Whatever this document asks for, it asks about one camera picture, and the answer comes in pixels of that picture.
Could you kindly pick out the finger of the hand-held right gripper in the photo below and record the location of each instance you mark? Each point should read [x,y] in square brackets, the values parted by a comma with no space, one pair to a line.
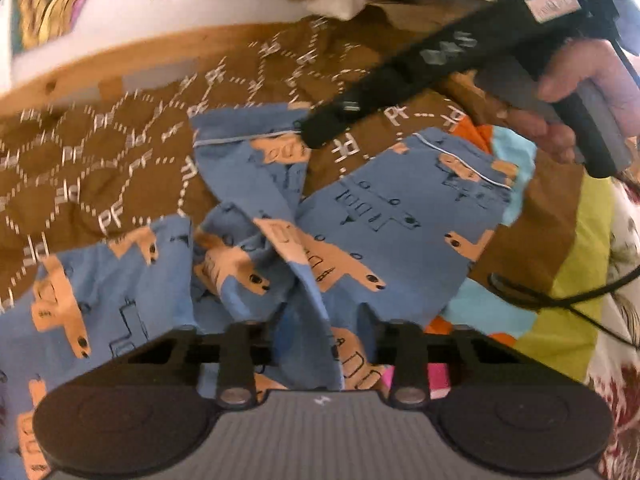
[400,72]

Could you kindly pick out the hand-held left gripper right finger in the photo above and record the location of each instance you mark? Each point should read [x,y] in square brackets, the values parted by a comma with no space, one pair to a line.
[407,347]

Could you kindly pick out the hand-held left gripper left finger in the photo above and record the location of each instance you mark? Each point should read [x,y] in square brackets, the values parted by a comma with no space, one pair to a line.
[237,347]

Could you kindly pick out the blue printed pants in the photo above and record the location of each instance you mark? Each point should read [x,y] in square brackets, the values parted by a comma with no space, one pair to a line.
[380,240]

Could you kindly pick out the person's right hand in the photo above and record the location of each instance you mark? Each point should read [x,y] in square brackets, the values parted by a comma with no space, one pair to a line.
[600,62]

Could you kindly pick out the white floral cloth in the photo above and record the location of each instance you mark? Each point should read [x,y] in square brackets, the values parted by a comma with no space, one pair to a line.
[620,410]

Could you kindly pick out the brown patchwork printed blanket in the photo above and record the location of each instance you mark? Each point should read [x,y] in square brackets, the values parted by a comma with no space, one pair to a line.
[100,160]

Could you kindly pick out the colourful patterned fabric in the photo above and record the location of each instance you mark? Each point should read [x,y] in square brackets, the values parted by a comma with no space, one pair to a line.
[50,0]

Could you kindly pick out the wooden bed frame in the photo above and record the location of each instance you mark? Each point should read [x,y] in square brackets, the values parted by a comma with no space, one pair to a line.
[75,72]

